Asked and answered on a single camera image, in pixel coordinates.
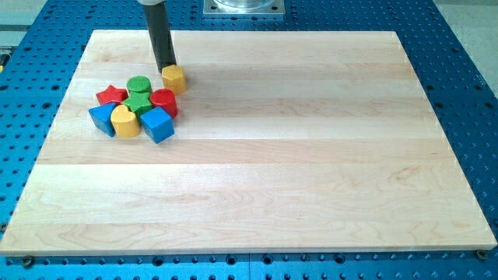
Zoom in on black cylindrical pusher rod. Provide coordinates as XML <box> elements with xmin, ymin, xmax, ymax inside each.
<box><xmin>142</xmin><ymin>2</ymin><xmax>177</xmax><ymax>72</ymax></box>

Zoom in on yellow hexagon block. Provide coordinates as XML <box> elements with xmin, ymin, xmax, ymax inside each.
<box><xmin>161</xmin><ymin>65</ymin><xmax>187</xmax><ymax>95</ymax></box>

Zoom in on green cylinder block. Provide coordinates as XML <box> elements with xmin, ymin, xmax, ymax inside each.
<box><xmin>126</xmin><ymin>75</ymin><xmax>152</xmax><ymax>93</ymax></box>

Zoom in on red cylinder block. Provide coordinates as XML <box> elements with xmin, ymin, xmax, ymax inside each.
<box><xmin>149</xmin><ymin>88</ymin><xmax>178</xmax><ymax>118</ymax></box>

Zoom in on green star block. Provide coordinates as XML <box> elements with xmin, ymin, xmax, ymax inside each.
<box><xmin>122</xmin><ymin>91</ymin><xmax>153</xmax><ymax>124</ymax></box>

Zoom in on red star block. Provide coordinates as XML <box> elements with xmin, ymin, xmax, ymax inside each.
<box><xmin>96</xmin><ymin>85</ymin><xmax>128</xmax><ymax>105</ymax></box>

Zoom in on blue cube block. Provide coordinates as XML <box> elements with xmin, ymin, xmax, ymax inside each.
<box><xmin>140</xmin><ymin>107</ymin><xmax>174</xmax><ymax>143</ymax></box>

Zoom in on yellow heart block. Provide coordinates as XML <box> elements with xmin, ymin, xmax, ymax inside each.
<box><xmin>110</xmin><ymin>105</ymin><xmax>141</xmax><ymax>138</ymax></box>

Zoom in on blue triangle block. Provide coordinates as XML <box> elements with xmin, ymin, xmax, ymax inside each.
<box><xmin>89</xmin><ymin>103</ymin><xmax>117</xmax><ymax>137</ymax></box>

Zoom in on blue perforated table plate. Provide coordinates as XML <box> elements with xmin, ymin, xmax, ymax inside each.
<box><xmin>1</xmin><ymin>1</ymin><xmax>497</xmax><ymax>279</ymax></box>

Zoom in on wooden board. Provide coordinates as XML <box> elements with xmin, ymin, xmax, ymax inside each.
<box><xmin>1</xmin><ymin>30</ymin><xmax>496</xmax><ymax>256</ymax></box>

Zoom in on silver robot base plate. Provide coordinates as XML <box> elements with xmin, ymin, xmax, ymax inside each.
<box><xmin>203</xmin><ymin>0</ymin><xmax>286</xmax><ymax>16</ymax></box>

